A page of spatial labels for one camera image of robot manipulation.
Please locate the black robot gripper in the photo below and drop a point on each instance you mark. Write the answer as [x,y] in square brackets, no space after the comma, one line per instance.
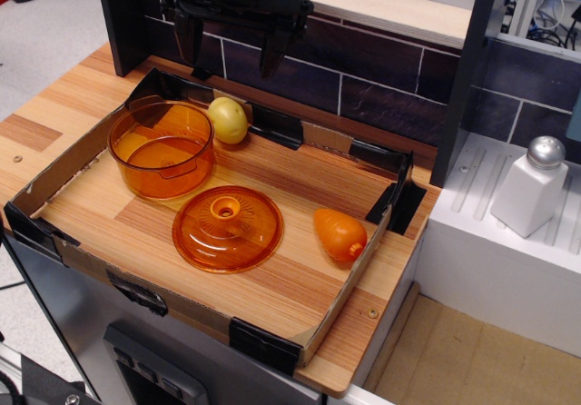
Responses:
[281,19]

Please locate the orange plastic toy carrot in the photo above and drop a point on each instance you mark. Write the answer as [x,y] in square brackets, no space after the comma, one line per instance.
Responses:
[342,237]

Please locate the orange transparent plastic pot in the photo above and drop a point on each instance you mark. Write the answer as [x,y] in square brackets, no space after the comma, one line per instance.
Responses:
[163,149]

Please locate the orange transparent pot lid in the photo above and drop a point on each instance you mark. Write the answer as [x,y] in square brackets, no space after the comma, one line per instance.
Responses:
[228,229]

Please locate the cardboard fence with black tape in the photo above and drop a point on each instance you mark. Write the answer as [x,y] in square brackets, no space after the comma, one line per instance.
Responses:
[80,212]

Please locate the yellow toy potato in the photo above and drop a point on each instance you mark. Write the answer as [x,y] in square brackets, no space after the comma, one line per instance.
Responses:
[229,120]

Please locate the white toy sink counter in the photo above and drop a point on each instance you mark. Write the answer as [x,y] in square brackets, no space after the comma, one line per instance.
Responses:
[471,262]

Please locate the grey toy oven front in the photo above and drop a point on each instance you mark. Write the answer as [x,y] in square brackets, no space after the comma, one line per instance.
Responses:
[127,354]

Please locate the white salt shaker silver cap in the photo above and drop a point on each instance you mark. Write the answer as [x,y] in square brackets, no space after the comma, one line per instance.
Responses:
[527,197]

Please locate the dark grey shelf post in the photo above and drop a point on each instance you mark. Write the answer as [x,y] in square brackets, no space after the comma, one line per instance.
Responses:
[455,129]

